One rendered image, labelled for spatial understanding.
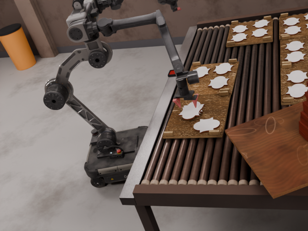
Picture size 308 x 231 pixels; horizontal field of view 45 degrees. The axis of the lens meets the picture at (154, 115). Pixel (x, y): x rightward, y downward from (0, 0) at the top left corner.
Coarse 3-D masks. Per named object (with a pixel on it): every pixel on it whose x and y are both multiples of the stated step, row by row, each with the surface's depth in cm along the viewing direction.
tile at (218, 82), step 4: (220, 76) 255; (212, 80) 253; (216, 80) 252; (220, 80) 250; (224, 80) 249; (212, 84) 249; (216, 84) 247; (220, 84) 246; (224, 84) 245; (216, 88) 244; (220, 88) 244
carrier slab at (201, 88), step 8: (208, 64) 275; (216, 64) 272; (232, 64) 266; (208, 72) 265; (232, 72) 257; (200, 80) 259; (208, 80) 256; (232, 80) 248; (192, 88) 253; (200, 88) 250; (208, 88) 248; (232, 88) 241
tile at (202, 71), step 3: (204, 66) 271; (198, 69) 270; (201, 69) 269; (204, 69) 268; (207, 69) 267; (210, 69) 268; (198, 72) 267; (201, 72) 266; (204, 72) 264; (207, 72) 263; (198, 75) 263; (201, 75) 262; (204, 75) 262
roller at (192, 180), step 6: (228, 24) 328; (228, 30) 320; (222, 42) 303; (222, 48) 294; (222, 54) 286; (222, 60) 280; (204, 138) 210; (198, 144) 207; (204, 144) 208; (198, 150) 202; (198, 156) 199; (198, 162) 195; (192, 168) 193; (198, 168) 193; (192, 174) 189; (198, 174) 191; (192, 180) 185
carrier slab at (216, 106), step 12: (192, 96) 245; (204, 96) 241; (216, 96) 238; (228, 96) 234; (180, 108) 237; (204, 108) 230; (216, 108) 227; (180, 120) 227; (192, 120) 224; (180, 132) 217; (192, 132) 214; (204, 132) 211
